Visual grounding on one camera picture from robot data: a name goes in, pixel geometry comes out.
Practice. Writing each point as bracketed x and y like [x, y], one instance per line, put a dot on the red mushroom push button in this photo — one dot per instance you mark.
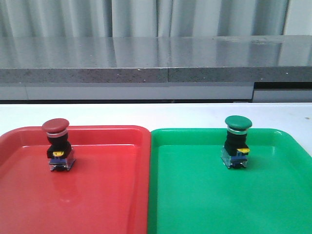
[61, 153]

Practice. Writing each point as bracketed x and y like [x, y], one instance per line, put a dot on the grey curtain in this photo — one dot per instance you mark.
[142, 18]

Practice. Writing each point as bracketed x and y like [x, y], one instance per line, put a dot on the green plastic tray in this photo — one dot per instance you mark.
[192, 191]

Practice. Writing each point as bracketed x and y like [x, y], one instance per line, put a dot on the red plastic tray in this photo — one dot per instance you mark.
[105, 192]

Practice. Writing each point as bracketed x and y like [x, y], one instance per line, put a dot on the grey stone counter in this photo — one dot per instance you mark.
[178, 69]

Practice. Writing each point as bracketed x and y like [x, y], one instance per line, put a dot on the green mushroom push button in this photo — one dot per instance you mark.
[235, 149]

